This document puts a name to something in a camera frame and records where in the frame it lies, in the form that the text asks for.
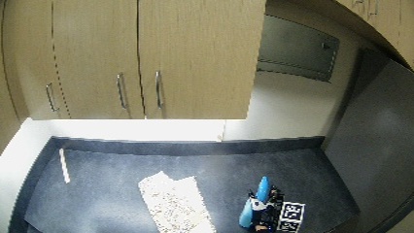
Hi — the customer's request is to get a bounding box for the wooden wall cabinet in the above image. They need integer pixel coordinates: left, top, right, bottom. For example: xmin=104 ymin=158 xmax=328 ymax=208
xmin=0 ymin=0 xmax=268 ymax=121

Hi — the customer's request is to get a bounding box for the wooden corner cabinet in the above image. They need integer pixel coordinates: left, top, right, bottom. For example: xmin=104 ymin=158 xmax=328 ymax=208
xmin=335 ymin=0 xmax=414 ymax=71

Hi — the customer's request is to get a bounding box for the speckled white cloth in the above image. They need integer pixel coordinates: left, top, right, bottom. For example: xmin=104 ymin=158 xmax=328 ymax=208
xmin=138 ymin=170 xmax=217 ymax=233

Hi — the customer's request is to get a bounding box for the white marker cube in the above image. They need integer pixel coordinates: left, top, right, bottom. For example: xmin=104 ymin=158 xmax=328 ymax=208
xmin=277 ymin=201 xmax=307 ymax=233

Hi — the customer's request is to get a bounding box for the grey tall appliance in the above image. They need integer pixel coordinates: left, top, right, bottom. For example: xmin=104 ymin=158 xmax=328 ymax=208
xmin=323 ymin=48 xmax=414 ymax=233

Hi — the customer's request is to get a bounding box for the white striped strip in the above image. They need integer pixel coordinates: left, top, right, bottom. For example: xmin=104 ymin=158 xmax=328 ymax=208
xmin=59 ymin=148 xmax=71 ymax=184

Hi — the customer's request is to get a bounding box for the metal cabinet handle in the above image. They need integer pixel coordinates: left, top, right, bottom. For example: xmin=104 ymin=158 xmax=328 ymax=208
xmin=115 ymin=73 xmax=130 ymax=111
xmin=155 ymin=70 xmax=164 ymax=110
xmin=44 ymin=83 xmax=60 ymax=113

